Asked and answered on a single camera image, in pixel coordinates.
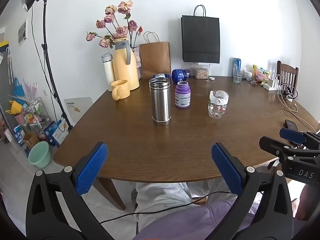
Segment clear plastic jar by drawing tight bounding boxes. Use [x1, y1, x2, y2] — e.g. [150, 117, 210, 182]
[208, 90, 229, 119]

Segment person's lilac sweatshirt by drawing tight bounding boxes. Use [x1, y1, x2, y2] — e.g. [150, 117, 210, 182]
[135, 199, 262, 240]

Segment white thermos bottle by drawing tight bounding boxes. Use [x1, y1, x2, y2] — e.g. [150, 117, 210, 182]
[101, 52, 116, 92]

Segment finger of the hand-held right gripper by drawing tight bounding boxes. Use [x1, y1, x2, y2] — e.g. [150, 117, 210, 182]
[279, 127, 320, 147]
[259, 136, 302, 158]

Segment large blue bottle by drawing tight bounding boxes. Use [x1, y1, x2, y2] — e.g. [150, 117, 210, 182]
[171, 69, 188, 83]

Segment clear oat container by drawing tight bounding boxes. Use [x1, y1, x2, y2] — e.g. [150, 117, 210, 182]
[195, 62, 211, 80]

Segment brown paper bag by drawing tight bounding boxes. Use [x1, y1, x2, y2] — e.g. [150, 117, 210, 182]
[139, 32, 172, 80]

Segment black paper bag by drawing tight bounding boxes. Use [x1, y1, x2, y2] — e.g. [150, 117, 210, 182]
[181, 5, 220, 64]

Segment colourful snack packet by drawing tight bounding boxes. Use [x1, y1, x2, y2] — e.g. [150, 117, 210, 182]
[252, 64, 271, 84]

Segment blue and white box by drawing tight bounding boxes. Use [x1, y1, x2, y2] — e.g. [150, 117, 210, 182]
[43, 119, 68, 148]

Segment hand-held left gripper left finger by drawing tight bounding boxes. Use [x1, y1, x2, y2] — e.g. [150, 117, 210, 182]
[25, 142, 115, 240]

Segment black phone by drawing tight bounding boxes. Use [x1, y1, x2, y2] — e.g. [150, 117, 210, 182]
[284, 120, 300, 132]

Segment black light stand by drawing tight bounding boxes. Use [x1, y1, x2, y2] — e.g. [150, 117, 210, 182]
[41, 0, 74, 133]

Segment wooden chair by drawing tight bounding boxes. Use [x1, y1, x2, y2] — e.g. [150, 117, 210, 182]
[276, 60, 299, 90]

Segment yellow mug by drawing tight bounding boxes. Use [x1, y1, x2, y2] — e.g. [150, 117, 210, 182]
[111, 80, 131, 101]

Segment dried pink rose bouquet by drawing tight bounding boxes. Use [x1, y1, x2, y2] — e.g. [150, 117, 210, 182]
[86, 0, 143, 49]

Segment pale pink vase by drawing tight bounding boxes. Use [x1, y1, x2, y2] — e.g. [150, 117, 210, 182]
[132, 47, 143, 68]

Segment white flat box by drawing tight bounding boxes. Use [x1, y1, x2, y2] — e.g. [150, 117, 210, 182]
[64, 96, 93, 128]

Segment wire storage rack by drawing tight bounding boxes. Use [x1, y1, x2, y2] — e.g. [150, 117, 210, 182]
[10, 97, 50, 142]

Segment small cardboard box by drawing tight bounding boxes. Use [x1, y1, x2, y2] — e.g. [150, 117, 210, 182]
[23, 131, 40, 149]

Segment blue tote bag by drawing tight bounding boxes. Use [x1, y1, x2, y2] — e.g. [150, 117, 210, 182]
[13, 77, 26, 98]

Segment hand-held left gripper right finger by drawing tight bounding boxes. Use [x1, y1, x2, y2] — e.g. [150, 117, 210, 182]
[211, 142, 294, 240]

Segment white charging cable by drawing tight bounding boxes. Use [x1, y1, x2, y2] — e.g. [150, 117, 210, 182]
[276, 90, 318, 132]

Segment yellow thermos jug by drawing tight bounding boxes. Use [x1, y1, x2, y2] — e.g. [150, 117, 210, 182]
[112, 37, 140, 91]

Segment black cable bundle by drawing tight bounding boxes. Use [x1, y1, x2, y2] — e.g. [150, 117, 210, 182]
[278, 83, 299, 100]

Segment white power strip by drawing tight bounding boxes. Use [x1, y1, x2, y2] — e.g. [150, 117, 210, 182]
[263, 72, 282, 92]

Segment drinking glass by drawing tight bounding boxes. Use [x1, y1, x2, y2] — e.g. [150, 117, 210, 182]
[233, 67, 245, 84]

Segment thin black cable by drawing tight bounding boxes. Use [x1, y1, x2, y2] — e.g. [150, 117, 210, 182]
[100, 191, 238, 225]

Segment purple supplement bottle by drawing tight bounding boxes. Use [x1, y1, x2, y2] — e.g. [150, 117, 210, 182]
[174, 81, 192, 109]

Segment person's grey trousers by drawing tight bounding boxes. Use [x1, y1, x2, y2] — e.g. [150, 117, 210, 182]
[131, 180, 241, 232]

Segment green plastic basin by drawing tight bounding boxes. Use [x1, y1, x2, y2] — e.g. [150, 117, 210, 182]
[28, 141, 52, 168]

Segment stainless steel cup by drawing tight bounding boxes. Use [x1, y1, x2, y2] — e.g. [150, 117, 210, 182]
[149, 77, 171, 126]

